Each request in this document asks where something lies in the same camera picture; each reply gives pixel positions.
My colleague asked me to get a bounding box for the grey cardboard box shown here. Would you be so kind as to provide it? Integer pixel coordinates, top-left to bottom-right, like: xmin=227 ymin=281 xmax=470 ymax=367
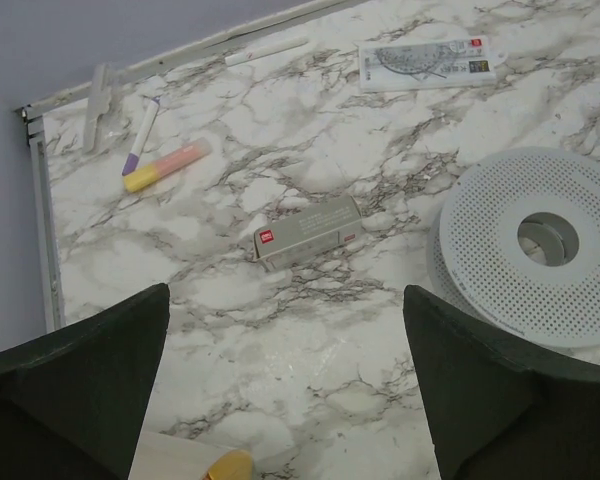
xmin=253 ymin=195 xmax=363 ymax=272

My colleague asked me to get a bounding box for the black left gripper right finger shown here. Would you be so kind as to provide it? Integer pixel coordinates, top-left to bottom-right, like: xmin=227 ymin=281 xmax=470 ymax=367
xmin=403 ymin=285 xmax=600 ymax=479

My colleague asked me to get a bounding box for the white perforated cable spool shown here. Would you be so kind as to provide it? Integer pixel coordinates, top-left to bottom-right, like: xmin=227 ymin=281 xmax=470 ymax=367
xmin=427 ymin=147 xmax=600 ymax=349

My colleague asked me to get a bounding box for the white purple pen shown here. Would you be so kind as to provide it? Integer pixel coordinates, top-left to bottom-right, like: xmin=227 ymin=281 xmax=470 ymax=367
xmin=122 ymin=97 xmax=160 ymax=176

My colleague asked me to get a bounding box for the white packaged ruler set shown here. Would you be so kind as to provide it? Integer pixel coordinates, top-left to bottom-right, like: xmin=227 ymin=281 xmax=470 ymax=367
xmin=358 ymin=36 xmax=497 ymax=93

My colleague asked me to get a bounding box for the clear plastic T piece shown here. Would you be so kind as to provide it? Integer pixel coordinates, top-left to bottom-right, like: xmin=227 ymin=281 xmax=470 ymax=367
xmin=82 ymin=63 xmax=116 ymax=154

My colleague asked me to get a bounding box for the beige cylinder with orange disc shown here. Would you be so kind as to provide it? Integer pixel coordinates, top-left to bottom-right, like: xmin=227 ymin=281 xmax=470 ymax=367
xmin=129 ymin=431 xmax=254 ymax=479

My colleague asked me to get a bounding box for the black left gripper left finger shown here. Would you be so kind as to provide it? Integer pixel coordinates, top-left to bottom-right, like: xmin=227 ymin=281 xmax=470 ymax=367
xmin=0 ymin=283 xmax=170 ymax=479

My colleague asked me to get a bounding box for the pink yellow highlighter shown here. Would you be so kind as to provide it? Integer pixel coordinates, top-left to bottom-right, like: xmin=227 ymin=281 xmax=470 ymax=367
xmin=123 ymin=139 xmax=212 ymax=193

